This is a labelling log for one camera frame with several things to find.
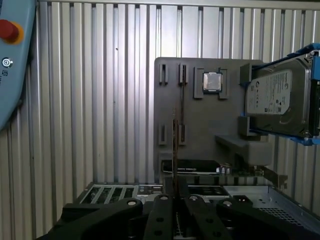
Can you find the green RAM stick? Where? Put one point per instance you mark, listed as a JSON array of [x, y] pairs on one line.
[[175, 150]]

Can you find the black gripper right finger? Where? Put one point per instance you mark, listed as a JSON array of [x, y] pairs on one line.
[[205, 222]]

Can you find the pale blue teach pendant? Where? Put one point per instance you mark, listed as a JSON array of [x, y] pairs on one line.
[[15, 82]]

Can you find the grey parts rack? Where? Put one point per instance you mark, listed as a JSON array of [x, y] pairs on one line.
[[210, 125]]

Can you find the hard disk in blue carrier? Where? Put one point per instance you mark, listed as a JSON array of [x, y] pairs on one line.
[[275, 100]]

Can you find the silver CPU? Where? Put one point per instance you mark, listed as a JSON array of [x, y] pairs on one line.
[[212, 82]]

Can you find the graphics card with silver bracket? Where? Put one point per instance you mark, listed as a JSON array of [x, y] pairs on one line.
[[190, 166]]

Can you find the black PC case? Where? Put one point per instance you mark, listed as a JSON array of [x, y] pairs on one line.
[[112, 195]]

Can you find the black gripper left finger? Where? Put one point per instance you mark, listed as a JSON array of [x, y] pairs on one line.
[[160, 220]]

